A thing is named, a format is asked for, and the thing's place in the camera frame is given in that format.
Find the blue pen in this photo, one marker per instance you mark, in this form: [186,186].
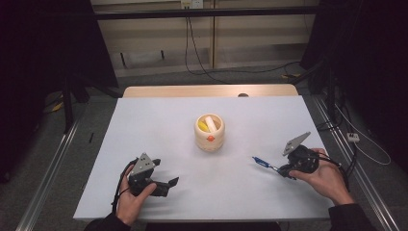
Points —
[263,163]

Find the white wall outlet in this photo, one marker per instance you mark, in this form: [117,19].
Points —
[191,4]

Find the person's left hand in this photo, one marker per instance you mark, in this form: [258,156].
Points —
[128,207]

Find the cream ringed pen holder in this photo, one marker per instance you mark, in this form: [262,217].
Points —
[210,141]

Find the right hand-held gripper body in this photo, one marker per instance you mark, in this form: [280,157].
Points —
[303,159]

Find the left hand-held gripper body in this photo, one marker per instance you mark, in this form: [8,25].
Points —
[141,170]

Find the black horizontal bar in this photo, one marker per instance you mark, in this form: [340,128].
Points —
[192,13]

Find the person's right hand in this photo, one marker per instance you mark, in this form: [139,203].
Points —
[330,183]

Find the black metal stand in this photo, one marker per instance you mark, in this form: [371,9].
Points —
[330,96]
[67,106]

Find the yellow highlighter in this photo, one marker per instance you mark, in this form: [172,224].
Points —
[202,125]

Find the aluminium floor rail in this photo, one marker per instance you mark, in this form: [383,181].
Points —
[375,192]
[45,186]

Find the dark curtain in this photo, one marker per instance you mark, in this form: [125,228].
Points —
[38,64]
[375,64]

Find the white rectangular eraser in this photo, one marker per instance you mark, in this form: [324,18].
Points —
[211,123]

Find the white power strip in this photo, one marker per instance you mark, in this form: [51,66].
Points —
[353,137]

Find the white table cover sheet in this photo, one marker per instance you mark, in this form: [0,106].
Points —
[208,186]

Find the light wooden table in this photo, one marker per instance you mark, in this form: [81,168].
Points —
[192,90]

